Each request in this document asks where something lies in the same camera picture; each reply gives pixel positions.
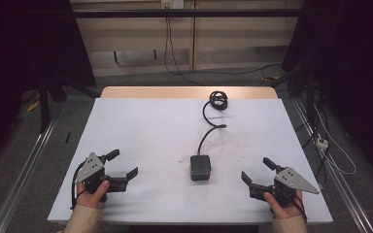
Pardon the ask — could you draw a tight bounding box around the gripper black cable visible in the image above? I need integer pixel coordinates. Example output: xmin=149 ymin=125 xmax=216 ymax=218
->
xmin=70 ymin=160 xmax=89 ymax=211
xmin=286 ymin=192 xmax=308 ymax=225

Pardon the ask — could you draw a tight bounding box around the dark curtain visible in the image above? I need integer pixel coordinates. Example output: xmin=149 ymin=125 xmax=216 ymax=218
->
xmin=0 ymin=0 xmax=97 ymax=171
xmin=281 ymin=0 xmax=373 ymax=187

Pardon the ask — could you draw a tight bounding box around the black horizontal bar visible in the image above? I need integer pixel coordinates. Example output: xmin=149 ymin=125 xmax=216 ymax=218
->
xmin=72 ymin=8 xmax=303 ymax=19

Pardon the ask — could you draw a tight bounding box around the wooden table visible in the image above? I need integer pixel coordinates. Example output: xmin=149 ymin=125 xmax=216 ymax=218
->
xmin=100 ymin=85 xmax=279 ymax=100

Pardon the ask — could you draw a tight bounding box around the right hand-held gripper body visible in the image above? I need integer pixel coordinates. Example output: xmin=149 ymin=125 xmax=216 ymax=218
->
xmin=249 ymin=165 xmax=321 ymax=207

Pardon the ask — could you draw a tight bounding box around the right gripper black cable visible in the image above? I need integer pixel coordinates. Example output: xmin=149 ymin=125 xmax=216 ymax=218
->
xmin=286 ymin=192 xmax=308 ymax=225

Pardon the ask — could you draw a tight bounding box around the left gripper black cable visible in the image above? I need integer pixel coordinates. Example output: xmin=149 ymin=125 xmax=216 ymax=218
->
xmin=70 ymin=160 xmax=89 ymax=211

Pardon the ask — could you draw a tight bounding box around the black adapter cable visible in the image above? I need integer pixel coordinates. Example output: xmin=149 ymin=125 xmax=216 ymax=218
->
xmin=196 ymin=90 xmax=229 ymax=156

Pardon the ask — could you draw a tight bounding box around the white power strip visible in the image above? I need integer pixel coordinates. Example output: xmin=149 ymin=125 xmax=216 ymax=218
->
xmin=315 ymin=135 xmax=330 ymax=151

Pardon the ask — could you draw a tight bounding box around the white table mat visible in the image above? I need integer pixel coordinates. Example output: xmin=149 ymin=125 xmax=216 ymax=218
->
xmin=47 ymin=97 xmax=334 ymax=226

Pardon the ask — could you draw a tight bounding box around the black hanging cable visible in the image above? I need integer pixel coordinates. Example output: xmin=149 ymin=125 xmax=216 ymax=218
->
xmin=163 ymin=8 xmax=206 ymax=87
xmin=163 ymin=8 xmax=283 ymax=78

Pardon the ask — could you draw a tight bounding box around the white wall socket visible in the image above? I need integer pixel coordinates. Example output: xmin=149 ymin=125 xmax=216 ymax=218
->
xmin=160 ymin=0 xmax=186 ymax=10

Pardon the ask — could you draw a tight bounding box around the yellow floor tape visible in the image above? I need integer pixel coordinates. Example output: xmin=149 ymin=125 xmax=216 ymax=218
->
xmin=260 ymin=75 xmax=282 ymax=83
xmin=26 ymin=99 xmax=42 ymax=113

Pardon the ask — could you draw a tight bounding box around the person's right hand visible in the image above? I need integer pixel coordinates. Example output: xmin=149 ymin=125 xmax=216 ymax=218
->
xmin=263 ymin=189 xmax=305 ymax=220

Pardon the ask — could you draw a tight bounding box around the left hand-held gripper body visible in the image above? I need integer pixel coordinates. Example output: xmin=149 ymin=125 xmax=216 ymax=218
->
xmin=74 ymin=150 xmax=129 ymax=204

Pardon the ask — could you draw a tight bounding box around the person's left hand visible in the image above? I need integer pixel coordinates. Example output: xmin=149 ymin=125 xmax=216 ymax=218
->
xmin=75 ymin=180 xmax=111 ymax=210

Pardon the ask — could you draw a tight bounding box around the white cable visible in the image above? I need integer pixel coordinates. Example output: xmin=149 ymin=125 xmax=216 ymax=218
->
xmin=313 ymin=105 xmax=357 ymax=176

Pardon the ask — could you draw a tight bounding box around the black power adapter box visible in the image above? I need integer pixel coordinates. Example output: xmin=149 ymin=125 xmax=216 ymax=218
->
xmin=189 ymin=154 xmax=212 ymax=182

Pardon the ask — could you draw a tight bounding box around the metal floor rail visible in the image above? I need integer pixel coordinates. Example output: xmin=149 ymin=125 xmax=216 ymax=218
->
xmin=290 ymin=97 xmax=373 ymax=233
xmin=0 ymin=117 xmax=59 ymax=233

